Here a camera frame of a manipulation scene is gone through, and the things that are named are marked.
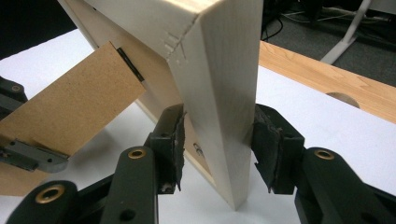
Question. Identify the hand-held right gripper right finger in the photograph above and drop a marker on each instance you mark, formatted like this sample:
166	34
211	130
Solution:
280	155

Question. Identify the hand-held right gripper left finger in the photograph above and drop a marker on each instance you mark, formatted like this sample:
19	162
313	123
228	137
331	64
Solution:
166	146

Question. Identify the brown hardboard frame stand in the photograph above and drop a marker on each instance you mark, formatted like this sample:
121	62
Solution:
77	102

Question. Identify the wooden picture frame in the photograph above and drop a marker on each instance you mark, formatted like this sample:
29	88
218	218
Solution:
224	93

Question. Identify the white metal desk frame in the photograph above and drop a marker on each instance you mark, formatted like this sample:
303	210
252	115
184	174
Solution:
348	34

